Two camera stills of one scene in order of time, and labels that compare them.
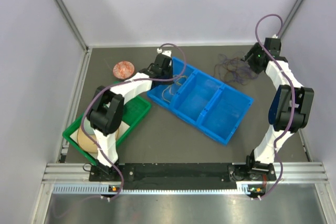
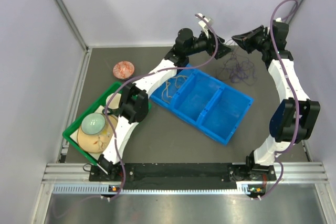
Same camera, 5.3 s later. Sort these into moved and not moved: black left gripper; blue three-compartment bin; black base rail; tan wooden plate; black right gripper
Moved: black left gripper; black right gripper
Not moved: tan wooden plate; black base rail; blue three-compartment bin
